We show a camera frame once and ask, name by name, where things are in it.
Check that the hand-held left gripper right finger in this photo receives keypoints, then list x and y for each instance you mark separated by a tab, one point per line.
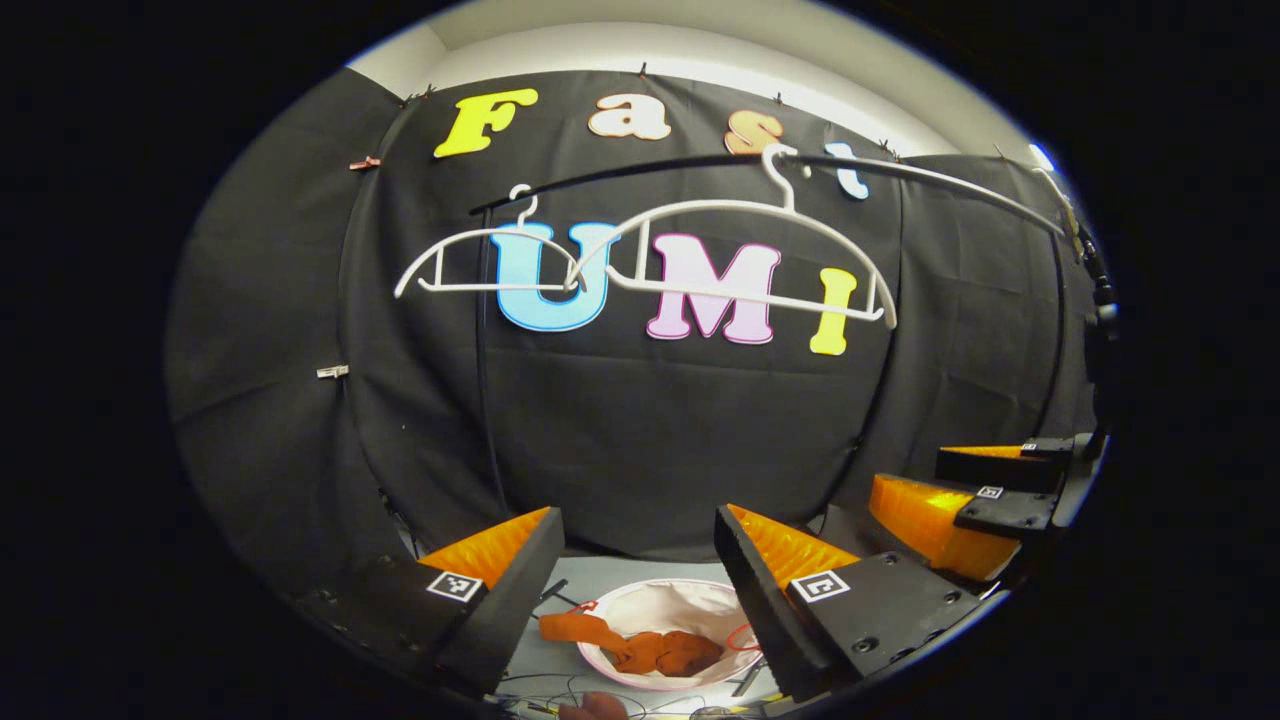
770	610

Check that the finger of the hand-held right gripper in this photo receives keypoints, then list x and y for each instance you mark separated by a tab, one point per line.
1000	470
930	520

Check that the black clothes rack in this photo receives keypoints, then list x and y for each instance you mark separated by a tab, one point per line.
680	160

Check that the copper clip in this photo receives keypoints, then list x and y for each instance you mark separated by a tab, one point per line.
365	163

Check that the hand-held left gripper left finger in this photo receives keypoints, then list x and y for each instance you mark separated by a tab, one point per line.
505	620

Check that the black backdrop cloth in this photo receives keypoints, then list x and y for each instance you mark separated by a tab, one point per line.
650	430

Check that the white plastic hanger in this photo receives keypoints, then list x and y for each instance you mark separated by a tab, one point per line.
720	204
480	288

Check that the silver clip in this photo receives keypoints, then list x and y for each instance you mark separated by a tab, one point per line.
332	371

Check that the row of black clips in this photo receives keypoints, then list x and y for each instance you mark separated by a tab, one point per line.
642	70

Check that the white laundry hamper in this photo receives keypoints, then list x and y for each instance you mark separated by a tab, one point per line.
680	605

